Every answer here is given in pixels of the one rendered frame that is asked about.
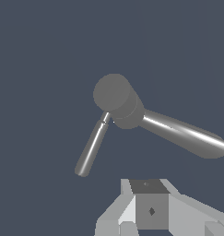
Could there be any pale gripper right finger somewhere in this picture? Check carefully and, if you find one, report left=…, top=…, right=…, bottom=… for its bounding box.
left=150, top=177, right=224, bottom=236

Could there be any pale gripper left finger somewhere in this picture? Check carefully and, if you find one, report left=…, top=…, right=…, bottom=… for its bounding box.
left=94, top=178, right=153, bottom=236

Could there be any grey cylindrical faucet body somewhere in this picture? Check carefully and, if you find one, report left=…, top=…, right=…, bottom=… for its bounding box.
left=92, top=73, right=146, bottom=130

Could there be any thin metallic faucet handle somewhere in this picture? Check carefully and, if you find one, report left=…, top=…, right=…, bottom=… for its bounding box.
left=74, top=110, right=113, bottom=178

